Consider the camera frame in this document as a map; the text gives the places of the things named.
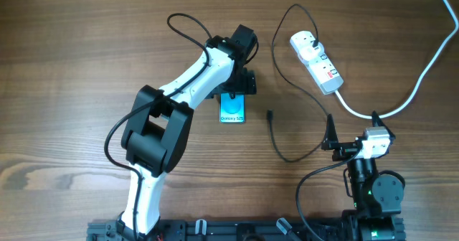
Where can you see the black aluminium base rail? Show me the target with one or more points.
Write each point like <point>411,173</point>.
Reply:
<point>326,228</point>

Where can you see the white charger adapter plug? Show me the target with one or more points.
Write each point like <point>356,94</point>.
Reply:
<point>308,53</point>

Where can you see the white power strip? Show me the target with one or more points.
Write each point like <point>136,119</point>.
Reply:
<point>322,70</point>

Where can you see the Galaxy smartphone teal screen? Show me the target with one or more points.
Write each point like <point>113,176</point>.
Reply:
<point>232,110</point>

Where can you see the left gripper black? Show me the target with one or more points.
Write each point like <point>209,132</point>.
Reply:
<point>247,84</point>

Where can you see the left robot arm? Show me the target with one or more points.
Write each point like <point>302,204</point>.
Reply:
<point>156,135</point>

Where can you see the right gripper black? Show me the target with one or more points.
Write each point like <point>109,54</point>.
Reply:
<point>344,149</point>

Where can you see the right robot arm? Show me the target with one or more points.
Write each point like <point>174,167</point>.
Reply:
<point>377,195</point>

